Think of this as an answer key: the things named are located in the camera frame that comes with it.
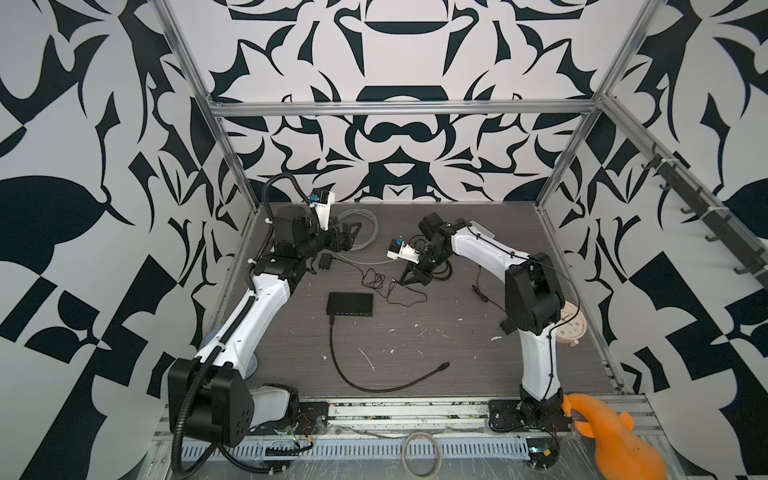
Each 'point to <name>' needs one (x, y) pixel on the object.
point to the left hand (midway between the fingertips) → (349, 215)
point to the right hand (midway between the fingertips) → (405, 278)
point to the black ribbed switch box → (349, 304)
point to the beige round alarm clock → (574, 330)
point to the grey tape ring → (439, 453)
